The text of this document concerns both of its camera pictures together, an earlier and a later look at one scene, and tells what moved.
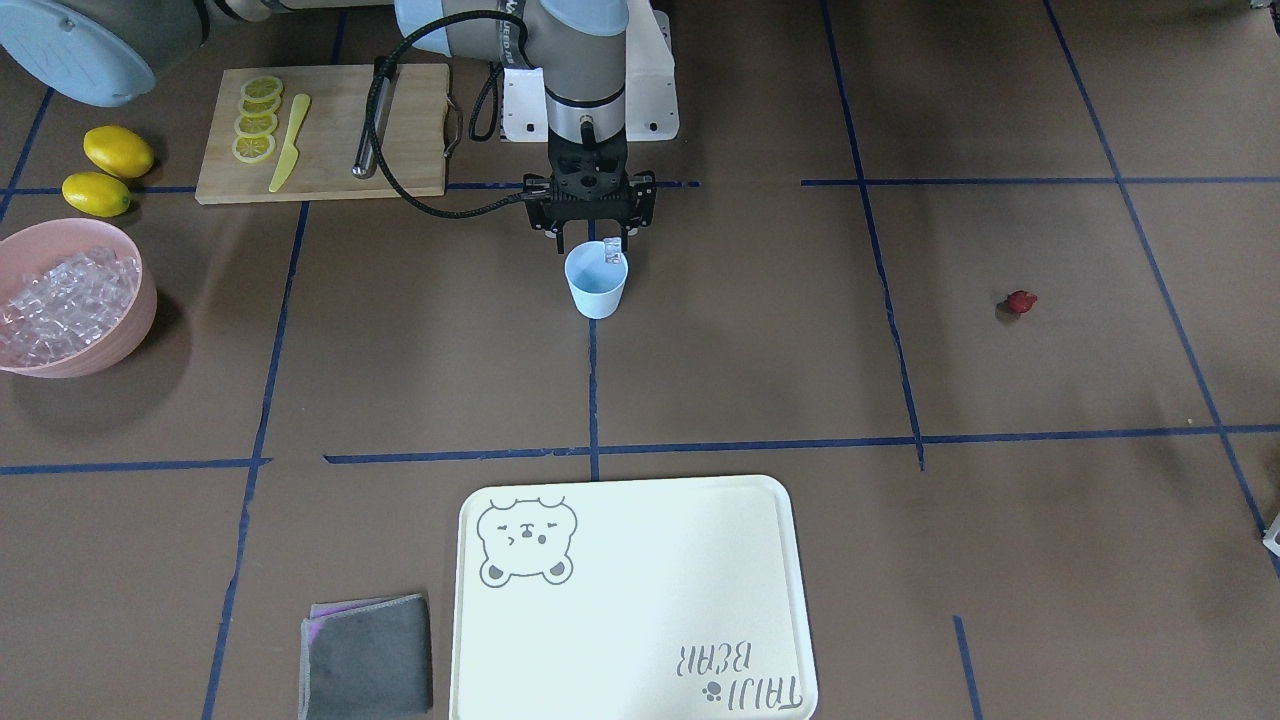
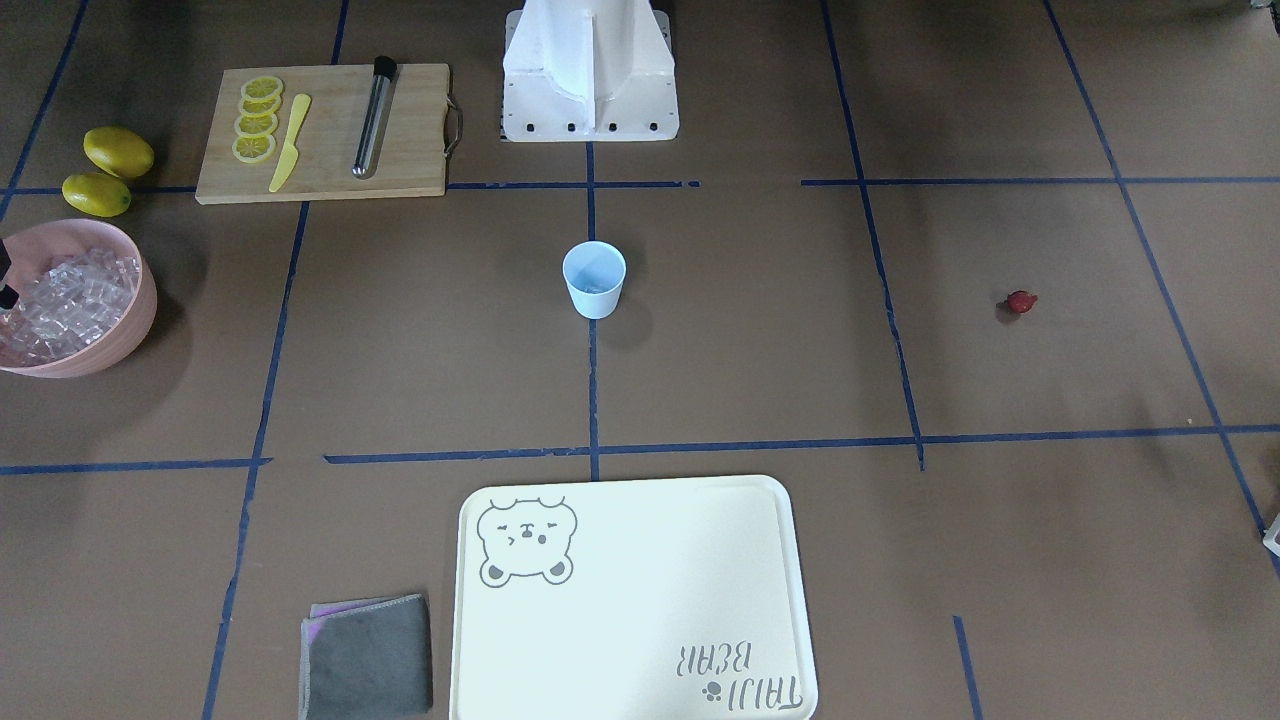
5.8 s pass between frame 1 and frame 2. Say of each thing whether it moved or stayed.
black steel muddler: stayed
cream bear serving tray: stayed
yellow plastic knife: stayed
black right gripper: moved
